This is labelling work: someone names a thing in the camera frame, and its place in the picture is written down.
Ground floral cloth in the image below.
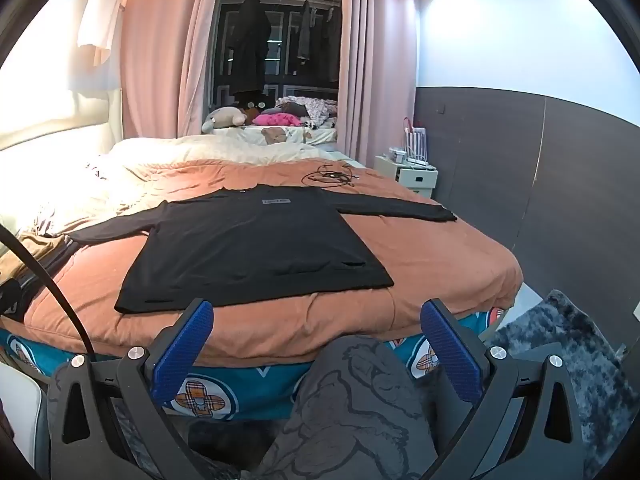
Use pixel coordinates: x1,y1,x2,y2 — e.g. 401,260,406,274
276,96,339,124

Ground cream duvet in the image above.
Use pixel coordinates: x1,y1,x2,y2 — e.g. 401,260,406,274
0,132,326,241

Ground brown folded cloth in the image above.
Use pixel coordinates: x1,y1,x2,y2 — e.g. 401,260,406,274
0,232,68,281

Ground white padded headboard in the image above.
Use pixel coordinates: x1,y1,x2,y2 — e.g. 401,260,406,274
0,89,124,163

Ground white hanging garment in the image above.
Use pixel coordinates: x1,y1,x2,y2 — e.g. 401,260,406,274
77,0,132,67

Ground pink curtain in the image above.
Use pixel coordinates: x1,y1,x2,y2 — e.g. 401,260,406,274
337,0,423,171
120,0,223,141

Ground black hanging coat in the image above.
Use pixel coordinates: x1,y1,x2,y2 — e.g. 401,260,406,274
229,0,272,103

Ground striped gift bag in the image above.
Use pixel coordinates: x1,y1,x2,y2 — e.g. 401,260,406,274
403,117,429,161

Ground grey shaggy rug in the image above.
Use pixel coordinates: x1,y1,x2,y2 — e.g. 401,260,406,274
487,289,640,466

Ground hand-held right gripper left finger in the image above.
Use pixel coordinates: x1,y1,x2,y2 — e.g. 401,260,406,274
47,298,241,480

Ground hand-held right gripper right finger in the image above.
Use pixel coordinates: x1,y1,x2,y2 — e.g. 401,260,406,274
419,299,596,480

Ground beige plush toy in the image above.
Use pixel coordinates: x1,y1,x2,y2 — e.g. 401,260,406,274
201,105,249,134

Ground orange-brown fleece blanket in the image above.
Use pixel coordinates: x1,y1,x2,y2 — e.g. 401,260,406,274
22,157,523,366

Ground black long-sleeve shirt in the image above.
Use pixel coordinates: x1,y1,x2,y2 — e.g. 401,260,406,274
64,184,458,315

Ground dark hanging garment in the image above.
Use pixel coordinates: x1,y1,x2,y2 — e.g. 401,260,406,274
297,0,314,61
324,4,343,82

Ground white nightstand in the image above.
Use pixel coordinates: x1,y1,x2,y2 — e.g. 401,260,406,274
375,155,440,199

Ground dark striped cloth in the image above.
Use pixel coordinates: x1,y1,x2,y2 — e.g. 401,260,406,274
36,239,77,275

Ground tangled black cables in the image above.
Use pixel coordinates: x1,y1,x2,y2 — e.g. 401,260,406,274
302,162,364,187

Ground pink cloth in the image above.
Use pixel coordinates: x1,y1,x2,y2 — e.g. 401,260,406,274
252,111,304,129

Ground person's leg in grey pants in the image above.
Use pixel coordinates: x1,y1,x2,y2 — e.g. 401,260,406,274
240,335,437,480

